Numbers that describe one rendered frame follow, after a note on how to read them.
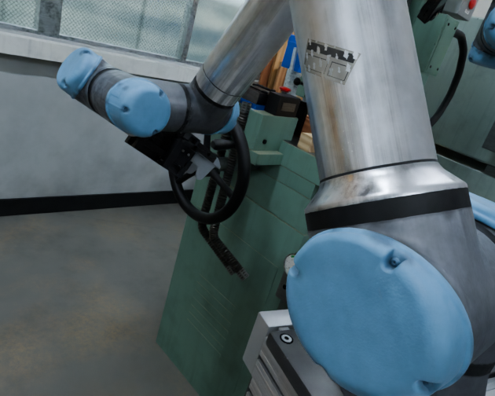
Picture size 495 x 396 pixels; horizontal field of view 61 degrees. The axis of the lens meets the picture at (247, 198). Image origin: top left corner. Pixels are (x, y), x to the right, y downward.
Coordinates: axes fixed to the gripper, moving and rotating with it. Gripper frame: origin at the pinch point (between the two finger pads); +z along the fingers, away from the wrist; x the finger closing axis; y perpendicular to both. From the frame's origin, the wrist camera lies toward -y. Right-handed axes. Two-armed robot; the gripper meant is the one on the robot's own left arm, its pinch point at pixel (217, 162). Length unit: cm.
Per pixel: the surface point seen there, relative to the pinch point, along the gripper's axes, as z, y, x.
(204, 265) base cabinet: 40, 26, -21
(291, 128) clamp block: 18.8, -18.8, -4.4
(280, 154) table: 19.1, -11.7, -2.8
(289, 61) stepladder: 74, -66, -77
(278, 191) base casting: 24.7, -3.9, -1.3
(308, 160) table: 19.9, -13.3, 4.9
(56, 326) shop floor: 34, 76, -58
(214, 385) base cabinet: 57, 56, -5
